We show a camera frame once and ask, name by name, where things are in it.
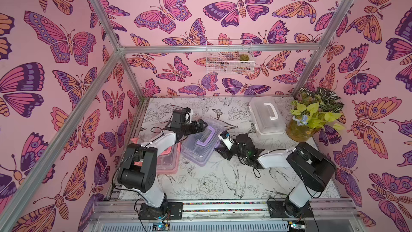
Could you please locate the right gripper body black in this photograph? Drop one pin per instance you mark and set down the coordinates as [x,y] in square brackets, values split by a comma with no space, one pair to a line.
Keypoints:
[234,146]

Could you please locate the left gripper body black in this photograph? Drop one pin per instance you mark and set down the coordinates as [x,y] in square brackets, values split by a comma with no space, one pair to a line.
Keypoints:
[188,129]

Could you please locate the purple toolbox clear lid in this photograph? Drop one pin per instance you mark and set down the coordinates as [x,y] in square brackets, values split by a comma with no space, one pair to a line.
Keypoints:
[199,147]

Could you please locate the pink toolbox clear lid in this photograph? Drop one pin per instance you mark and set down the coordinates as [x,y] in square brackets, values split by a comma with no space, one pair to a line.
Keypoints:
[167,161]

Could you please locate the white toolbox clear lid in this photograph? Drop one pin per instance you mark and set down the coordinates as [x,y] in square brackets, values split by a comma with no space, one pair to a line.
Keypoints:
[266,117]

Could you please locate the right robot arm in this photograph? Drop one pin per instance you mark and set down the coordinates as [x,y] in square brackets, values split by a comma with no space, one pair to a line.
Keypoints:
[312,167]

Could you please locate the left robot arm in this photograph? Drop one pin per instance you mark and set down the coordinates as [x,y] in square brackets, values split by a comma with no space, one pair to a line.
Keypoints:
[138,170]

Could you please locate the potted green plant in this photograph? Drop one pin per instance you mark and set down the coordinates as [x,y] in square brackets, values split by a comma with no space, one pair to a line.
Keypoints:
[318,111]

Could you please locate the small succulent in basket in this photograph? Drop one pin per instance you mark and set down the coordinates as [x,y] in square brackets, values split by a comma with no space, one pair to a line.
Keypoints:
[243,57]

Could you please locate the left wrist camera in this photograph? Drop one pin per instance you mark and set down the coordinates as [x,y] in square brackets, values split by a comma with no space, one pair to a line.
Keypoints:
[188,115]

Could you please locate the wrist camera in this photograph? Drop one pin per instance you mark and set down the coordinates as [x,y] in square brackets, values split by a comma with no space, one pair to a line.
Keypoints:
[188,115]
[225,138]

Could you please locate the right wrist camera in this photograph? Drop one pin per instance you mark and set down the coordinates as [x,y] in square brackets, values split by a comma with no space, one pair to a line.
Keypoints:
[225,138]

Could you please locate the white wire basket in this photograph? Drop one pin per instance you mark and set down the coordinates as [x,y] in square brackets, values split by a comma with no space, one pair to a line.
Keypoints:
[223,59]

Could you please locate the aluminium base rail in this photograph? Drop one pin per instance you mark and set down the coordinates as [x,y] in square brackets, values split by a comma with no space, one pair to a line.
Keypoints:
[253,215]

